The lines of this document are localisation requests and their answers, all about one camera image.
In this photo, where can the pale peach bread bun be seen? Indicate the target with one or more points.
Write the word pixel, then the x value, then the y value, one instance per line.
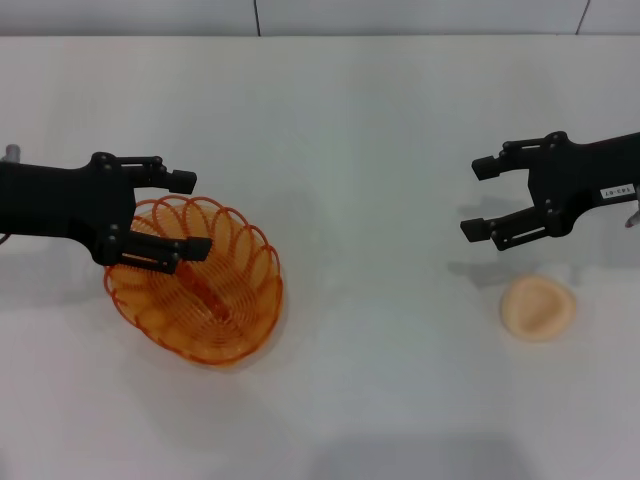
pixel 537 307

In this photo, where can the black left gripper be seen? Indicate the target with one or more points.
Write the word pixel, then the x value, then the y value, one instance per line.
pixel 60 200

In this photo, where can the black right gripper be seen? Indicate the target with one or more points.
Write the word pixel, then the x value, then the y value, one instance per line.
pixel 580 175

